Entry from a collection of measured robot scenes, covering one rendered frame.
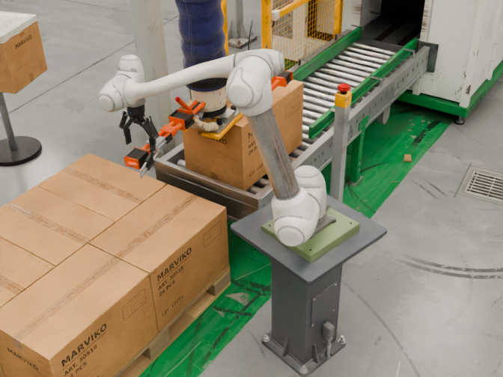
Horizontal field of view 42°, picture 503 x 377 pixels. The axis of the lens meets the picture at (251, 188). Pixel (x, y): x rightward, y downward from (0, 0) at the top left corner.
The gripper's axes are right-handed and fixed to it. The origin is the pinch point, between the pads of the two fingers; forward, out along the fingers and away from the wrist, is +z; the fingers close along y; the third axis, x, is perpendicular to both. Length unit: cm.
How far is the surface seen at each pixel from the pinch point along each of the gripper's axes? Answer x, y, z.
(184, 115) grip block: -30.8, -1.5, -0.4
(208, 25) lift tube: -46, -7, -40
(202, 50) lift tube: -44, -5, -29
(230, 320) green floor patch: -17, -32, 108
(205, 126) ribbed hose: -36.6, -9.1, 6.4
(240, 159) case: -55, -17, 33
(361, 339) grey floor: -39, -97, 108
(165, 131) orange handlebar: -16.2, -1.4, 0.8
